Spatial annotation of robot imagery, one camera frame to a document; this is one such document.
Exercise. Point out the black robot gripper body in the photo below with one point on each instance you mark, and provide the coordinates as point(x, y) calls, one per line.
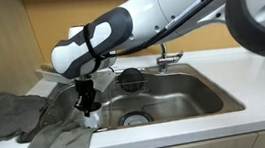
point(85, 87)

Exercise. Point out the white plastic sponge tray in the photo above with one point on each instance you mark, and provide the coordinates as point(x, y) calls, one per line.
point(47, 76)

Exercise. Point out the white mug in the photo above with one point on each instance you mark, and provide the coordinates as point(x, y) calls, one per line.
point(94, 120)

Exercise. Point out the yellow sponge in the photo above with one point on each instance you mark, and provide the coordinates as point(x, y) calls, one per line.
point(47, 68)

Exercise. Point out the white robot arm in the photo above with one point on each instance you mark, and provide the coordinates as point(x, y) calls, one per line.
point(145, 8)

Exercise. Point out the stainless steel sink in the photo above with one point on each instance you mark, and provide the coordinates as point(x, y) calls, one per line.
point(191, 90)

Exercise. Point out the black round strainer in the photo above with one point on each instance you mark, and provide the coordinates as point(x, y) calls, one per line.
point(130, 79)

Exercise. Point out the sink drain strainer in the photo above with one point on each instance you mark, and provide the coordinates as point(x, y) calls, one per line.
point(134, 119)

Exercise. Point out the dark grey cloth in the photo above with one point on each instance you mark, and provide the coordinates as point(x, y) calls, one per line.
point(13, 114)

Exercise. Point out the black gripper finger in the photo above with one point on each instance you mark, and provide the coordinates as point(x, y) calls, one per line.
point(80, 105)
point(93, 105)

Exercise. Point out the chrome sink faucet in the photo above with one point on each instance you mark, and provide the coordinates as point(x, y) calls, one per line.
point(166, 60)

